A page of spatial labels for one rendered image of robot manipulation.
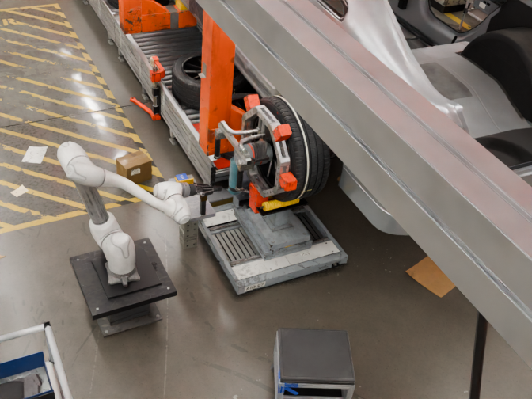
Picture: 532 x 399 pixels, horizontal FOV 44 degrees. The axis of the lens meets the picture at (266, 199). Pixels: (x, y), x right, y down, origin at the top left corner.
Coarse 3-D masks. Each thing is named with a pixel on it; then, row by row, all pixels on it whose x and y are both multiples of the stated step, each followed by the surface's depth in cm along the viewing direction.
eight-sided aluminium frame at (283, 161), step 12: (252, 108) 405; (264, 108) 399; (252, 120) 422; (264, 120) 394; (276, 120) 390; (276, 144) 385; (276, 156) 388; (288, 156) 387; (288, 168) 390; (252, 180) 430; (276, 180) 395; (264, 192) 415; (276, 192) 399
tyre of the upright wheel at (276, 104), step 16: (272, 96) 409; (288, 112) 389; (304, 128) 388; (304, 144) 386; (320, 144) 390; (304, 160) 388; (320, 160) 392; (304, 176) 393; (320, 176) 398; (288, 192) 404; (304, 192) 404
